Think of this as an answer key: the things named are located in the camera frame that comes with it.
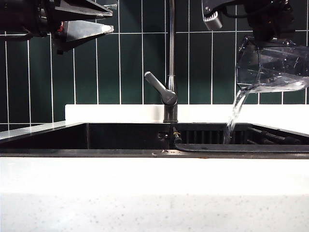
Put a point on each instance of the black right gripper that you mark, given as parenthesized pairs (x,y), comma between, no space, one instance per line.
(268,9)

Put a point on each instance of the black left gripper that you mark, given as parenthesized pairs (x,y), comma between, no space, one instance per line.
(24,17)

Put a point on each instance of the clear plastic mug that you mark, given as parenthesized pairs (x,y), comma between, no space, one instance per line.
(272,70)

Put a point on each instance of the clear water stream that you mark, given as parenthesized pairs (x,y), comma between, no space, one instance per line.
(237,104)

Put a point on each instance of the black kitchen sink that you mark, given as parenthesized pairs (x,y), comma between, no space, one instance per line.
(120,137)

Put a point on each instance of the dark metal kitchen faucet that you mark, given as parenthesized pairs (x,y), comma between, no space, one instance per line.
(171,113)

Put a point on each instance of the black sink drain rack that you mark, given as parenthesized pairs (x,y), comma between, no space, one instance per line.
(205,148)

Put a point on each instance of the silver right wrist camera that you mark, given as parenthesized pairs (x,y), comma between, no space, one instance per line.
(212,17)

